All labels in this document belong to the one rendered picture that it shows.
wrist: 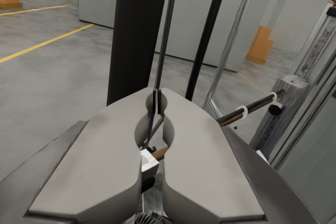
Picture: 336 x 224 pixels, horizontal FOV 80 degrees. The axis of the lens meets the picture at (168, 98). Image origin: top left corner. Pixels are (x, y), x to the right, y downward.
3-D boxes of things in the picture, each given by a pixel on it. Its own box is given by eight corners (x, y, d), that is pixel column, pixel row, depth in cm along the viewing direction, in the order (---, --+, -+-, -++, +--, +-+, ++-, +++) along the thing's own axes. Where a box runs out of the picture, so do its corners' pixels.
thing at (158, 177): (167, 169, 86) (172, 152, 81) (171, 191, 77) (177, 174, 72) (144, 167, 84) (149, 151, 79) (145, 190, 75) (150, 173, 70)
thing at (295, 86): (277, 93, 73) (290, 72, 68) (297, 103, 69) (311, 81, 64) (266, 99, 66) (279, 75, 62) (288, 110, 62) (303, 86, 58)
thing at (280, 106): (269, 109, 69) (276, 97, 67) (281, 115, 67) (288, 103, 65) (264, 112, 66) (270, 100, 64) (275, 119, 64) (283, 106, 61)
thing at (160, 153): (280, 93, 62) (282, 89, 62) (284, 96, 62) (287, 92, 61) (136, 164, 26) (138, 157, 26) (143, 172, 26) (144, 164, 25)
